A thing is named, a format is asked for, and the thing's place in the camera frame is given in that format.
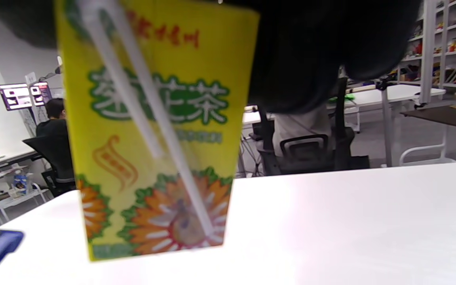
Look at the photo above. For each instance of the black mesh office chair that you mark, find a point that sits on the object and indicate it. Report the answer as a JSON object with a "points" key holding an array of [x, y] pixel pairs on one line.
{"points": [[311, 154]]}

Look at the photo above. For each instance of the aluminium post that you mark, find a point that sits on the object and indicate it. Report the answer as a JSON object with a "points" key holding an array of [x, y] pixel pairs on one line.
{"points": [[428, 51]]}

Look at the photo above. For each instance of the white desk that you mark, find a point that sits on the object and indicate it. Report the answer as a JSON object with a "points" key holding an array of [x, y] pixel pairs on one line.
{"points": [[402, 93], [10, 156]]}

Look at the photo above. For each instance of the dark brown board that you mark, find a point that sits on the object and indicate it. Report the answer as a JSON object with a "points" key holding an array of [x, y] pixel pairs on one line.
{"points": [[445, 114]]}

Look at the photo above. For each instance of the person's right hand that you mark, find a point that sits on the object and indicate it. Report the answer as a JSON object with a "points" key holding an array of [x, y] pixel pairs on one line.
{"points": [[311, 47]]}

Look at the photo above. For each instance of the computer monitor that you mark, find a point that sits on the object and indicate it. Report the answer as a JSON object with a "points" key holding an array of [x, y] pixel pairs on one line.
{"points": [[41, 93], [14, 97]]}

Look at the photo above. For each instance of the white desk leg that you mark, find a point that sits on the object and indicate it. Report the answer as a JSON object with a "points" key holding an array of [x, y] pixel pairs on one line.
{"points": [[388, 130]]}

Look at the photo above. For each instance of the yellow chrysanthemum tea package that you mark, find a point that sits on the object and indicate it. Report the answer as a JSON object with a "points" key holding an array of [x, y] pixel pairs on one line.
{"points": [[101, 118]]}

